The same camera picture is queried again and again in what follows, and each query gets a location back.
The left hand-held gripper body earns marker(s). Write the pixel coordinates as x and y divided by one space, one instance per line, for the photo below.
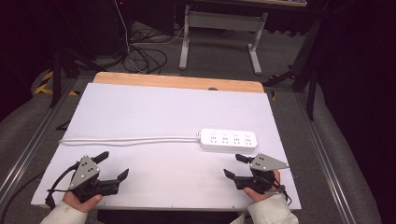
84 172

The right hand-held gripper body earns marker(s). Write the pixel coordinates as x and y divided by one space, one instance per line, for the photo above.
264 163

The person's left hand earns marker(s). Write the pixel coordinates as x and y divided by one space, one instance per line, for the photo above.
79 204

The person's right hand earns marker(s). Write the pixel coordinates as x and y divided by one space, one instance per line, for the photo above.
264 197

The white power strip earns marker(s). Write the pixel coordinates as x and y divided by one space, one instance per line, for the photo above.
229 138

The white table board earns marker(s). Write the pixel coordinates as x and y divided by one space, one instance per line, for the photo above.
168 112

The black metal stand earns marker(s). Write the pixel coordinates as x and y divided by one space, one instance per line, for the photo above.
311 81
56 77

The yellow black floor tape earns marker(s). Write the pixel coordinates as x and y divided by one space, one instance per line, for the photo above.
46 84

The wooden desk top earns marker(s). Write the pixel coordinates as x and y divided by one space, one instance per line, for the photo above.
274 3

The aluminium floor rail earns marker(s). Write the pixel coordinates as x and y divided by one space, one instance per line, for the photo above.
34 140
327 161

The white metal desk frame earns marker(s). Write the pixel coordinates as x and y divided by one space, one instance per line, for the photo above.
224 20

